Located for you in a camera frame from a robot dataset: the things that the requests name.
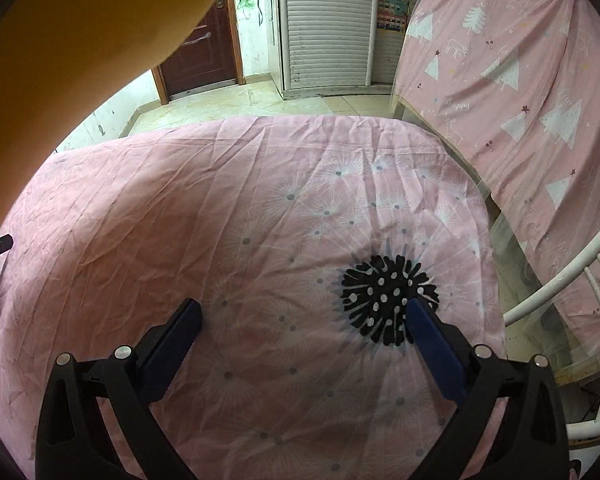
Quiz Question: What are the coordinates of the yellow plastic bin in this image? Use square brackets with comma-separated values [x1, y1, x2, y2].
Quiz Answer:
[0, 0, 231, 272]

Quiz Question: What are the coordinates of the pink tree-print hanging sheet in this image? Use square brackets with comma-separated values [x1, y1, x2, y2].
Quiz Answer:
[394, 0, 600, 362]

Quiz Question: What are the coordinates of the white metal chair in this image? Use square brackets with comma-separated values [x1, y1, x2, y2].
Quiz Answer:
[502, 220, 600, 447]

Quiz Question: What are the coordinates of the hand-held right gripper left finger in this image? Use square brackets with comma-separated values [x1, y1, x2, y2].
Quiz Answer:
[34, 297, 216, 480]

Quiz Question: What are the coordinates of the dark brown wooden door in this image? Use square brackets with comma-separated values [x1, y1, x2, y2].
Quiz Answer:
[152, 0, 245, 106]

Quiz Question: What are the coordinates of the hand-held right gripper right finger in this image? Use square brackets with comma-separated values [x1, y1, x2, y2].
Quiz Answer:
[405, 297, 568, 480]

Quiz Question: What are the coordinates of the pink tablecloth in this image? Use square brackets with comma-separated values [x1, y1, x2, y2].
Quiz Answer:
[0, 114, 507, 480]

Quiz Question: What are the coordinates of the white slatted wardrobe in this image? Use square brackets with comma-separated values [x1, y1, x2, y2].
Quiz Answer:
[275, 0, 434, 101]

